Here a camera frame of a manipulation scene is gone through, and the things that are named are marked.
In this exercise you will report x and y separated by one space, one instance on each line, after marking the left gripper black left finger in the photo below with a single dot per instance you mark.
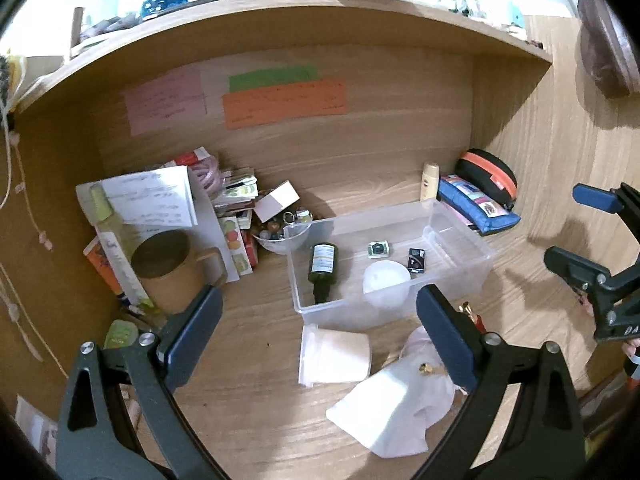
96 439

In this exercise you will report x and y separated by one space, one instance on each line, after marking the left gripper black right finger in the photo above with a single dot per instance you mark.
543 439

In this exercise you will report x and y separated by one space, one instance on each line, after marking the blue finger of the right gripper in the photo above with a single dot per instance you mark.
623 200

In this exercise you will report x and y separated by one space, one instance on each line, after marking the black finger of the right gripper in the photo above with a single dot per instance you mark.
602 288

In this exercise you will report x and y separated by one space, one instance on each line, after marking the white drawstring cloth bag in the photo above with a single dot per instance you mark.
389 413

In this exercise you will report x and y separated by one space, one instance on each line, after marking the white round plastic tub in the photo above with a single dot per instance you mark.
385 284

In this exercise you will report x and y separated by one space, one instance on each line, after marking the beige lidded plastic cup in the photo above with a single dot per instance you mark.
333 357

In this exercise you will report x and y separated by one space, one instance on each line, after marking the dark green pump bottle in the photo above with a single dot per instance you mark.
322 273

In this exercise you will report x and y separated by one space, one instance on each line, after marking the printed receipt paper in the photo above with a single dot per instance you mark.
38 428

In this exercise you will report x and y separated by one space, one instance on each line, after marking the orange green cream tube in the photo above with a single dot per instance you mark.
121 334

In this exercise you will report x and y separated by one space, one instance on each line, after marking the black orange zip case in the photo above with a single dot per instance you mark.
490 174

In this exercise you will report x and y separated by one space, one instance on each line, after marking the blue patchwork pouch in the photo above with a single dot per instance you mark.
483 212

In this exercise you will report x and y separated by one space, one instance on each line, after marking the small black packet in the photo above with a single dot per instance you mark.
416 260

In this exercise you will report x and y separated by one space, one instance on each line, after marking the brown ceramic mug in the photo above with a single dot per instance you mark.
172 272

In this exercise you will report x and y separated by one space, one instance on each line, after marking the cream lotion bottle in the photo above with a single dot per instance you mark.
429 181

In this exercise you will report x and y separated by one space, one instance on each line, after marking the orange tube behind bottle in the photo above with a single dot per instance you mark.
95 254

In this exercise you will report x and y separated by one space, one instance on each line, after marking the small square glass jar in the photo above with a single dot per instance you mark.
379 249

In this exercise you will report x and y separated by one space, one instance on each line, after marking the clear plastic storage bin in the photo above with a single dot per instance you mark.
458 262

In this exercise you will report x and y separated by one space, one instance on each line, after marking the white paper sheets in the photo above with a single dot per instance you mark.
163 199

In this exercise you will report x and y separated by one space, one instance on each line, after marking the fruit print carton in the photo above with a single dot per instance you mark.
233 235

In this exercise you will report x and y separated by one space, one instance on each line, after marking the small bowl of trinkets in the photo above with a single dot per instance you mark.
284 232

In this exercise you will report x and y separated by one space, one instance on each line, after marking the stack of booklets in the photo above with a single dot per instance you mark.
239 191

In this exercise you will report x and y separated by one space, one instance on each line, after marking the small pink white box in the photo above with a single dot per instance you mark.
276 201

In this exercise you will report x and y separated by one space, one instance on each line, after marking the pink sticky note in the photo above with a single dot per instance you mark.
165 101

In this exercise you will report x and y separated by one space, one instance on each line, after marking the orange sticky note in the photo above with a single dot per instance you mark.
266 105

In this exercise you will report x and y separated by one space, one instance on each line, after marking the green sticky note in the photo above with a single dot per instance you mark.
268 77

